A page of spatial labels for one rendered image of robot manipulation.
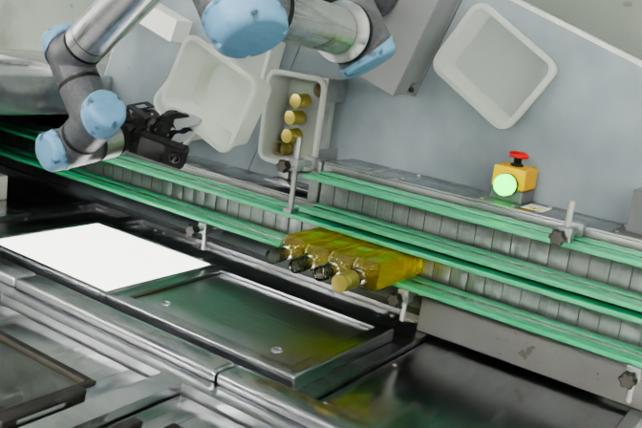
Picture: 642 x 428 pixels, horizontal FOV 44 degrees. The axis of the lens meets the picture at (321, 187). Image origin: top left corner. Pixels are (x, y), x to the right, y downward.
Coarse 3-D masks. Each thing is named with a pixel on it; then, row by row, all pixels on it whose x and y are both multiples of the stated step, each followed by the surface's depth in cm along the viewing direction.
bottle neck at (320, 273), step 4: (328, 264) 150; (332, 264) 151; (336, 264) 152; (316, 268) 148; (320, 268) 148; (324, 268) 148; (328, 268) 149; (332, 268) 150; (336, 268) 151; (316, 272) 149; (320, 272) 150; (324, 272) 148; (328, 272) 148; (332, 272) 150; (336, 272) 151; (316, 276) 149; (320, 276) 150; (324, 276) 148; (328, 276) 149; (332, 276) 150; (316, 280) 149; (320, 280) 148; (324, 280) 149
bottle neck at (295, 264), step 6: (294, 258) 152; (300, 258) 152; (306, 258) 153; (312, 258) 154; (294, 264) 153; (300, 264) 151; (306, 264) 152; (312, 264) 154; (294, 270) 152; (300, 270) 151
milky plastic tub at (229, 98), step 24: (192, 48) 167; (192, 72) 171; (216, 72) 170; (240, 72) 157; (168, 96) 170; (192, 96) 174; (216, 96) 170; (240, 96) 167; (264, 96) 161; (216, 120) 171; (240, 120) 158; (216, 144) 162; (240, 144) 165
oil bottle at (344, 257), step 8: (344, 248) 157; (352, 248) 158; (360, 248) 159; (368, 248) 160; (376, 248) 161; (328, 256) 154; (336, 256) 153; (344, 256) 153; (352, 256) 153; (344, 264) 151; (352, 264) 152
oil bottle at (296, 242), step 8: (296, 232) 164; (304, 232) 165; (312, 232) 166; (320, 232) 166; (328, 232) 167; (336, 232) 168; (288, 240) 159; (296, 240) 159; (304, 240) 159; (312, 240) 161; (320, 240) 163; (296, 248) 158; (296, 256) 158
